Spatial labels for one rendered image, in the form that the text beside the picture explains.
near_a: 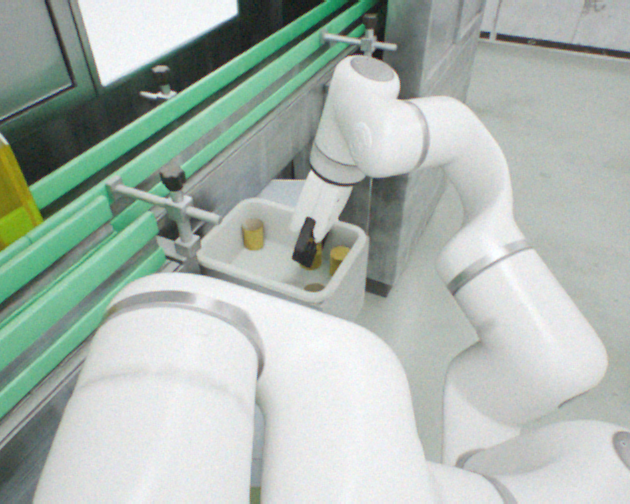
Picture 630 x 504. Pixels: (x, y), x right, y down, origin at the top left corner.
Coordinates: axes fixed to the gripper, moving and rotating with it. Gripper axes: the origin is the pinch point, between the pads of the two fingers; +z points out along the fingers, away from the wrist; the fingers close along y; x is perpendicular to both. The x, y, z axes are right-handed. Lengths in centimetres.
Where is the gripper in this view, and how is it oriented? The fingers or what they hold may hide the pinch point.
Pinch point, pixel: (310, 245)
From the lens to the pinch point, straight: 76.9
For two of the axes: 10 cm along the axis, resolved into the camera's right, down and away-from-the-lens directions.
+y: -4.1, 6.1, -6.8
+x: 8.8, 4.6, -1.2
